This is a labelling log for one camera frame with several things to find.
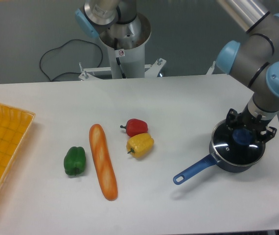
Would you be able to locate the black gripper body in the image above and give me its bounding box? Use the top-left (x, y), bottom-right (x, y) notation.
top-left (236, 109), bottom-right (270, 135)

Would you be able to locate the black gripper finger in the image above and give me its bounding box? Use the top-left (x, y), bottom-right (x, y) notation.
top-left (254, 126), bottom-right (277, 143)
top-left (225, 108), bottom-right (242, 131)

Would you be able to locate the glass lid blue knob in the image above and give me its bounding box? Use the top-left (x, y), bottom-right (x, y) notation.
top-left (210, 120), bottom-right (265, 166)

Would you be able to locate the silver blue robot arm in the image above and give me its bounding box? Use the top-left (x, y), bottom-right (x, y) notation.
top-left (75, 0), bottom-right (279, 145)

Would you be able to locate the yellow bell pepper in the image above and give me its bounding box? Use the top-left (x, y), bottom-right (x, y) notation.
top-left (126, 133), bottom-right (155, 159)

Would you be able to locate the red bell pepper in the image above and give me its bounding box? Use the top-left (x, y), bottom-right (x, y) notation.
top-left (120, 118), bottom-right (148, 137)

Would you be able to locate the orange baguette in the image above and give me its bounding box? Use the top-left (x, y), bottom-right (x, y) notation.
top-left (89, 124), bottom-right (118, 201)

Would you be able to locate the green bell pepper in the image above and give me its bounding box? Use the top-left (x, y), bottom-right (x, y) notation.
top-left (64, 146), bottom-right (86, 176)

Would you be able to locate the blue handled saucepan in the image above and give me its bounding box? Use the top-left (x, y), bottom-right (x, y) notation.
top-left (173, 142), bottom-right (256, 185)

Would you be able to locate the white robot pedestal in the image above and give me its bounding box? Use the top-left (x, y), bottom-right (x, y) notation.
top-left (78, 14), bottom-right (167, 81)

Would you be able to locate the black floor cable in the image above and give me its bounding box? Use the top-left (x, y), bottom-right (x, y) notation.
top-left (39, 39), bottom-right (103, 82)

